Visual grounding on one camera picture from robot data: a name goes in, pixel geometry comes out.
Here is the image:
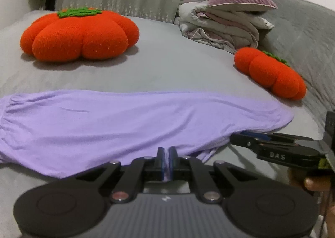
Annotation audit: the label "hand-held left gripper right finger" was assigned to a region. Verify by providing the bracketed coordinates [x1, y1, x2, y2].
[169, 146, 259, 203]

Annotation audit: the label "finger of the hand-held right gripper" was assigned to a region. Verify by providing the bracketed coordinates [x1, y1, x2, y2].
[230, 133, 262, 153]
[240, 131, 314, 142]

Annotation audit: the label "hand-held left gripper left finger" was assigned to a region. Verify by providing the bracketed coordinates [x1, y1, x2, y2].
[75, 147, 168, 203]

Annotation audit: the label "purple pants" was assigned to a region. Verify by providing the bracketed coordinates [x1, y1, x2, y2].
[0, 90, 294, 179]

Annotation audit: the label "person's right hand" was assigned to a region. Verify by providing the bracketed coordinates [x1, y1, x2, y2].
[288, 169, 331, 193]

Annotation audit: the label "orange pumpkin cushion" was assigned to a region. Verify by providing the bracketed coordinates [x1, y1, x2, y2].
[234, 47, 307, 101]
[20, 7, 140, 62]

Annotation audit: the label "grey quilted cover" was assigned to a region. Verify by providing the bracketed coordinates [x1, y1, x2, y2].
[258, 0, 335, 134]

